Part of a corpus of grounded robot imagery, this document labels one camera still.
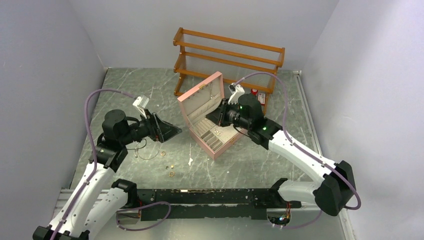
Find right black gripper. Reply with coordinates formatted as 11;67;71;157
206;98;251;130

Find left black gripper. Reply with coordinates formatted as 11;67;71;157
119;108;182;145

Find pink jewelry box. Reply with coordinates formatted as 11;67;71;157
177;71;247;160

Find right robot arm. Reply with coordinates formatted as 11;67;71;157
205;93;358;217

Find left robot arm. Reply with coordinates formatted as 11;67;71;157
32;109;182;240

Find small red white box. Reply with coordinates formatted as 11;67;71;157
257;92;267;106

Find wooden two-tier shelf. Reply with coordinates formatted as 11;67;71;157
172;27;286;112

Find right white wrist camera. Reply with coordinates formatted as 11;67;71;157
228;84;245;105

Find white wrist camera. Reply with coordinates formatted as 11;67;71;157
228;84;245;105
132;95;150;119

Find silver wire necklace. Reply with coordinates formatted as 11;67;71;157
133;139;161;161

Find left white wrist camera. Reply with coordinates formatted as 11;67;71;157
132;95;150;119

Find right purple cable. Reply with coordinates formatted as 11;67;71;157
238;71;362;211

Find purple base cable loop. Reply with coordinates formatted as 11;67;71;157
115;202;173;232

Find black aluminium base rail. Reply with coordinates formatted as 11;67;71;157
117;184;303;221

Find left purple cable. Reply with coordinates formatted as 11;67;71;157
49;88;137;240

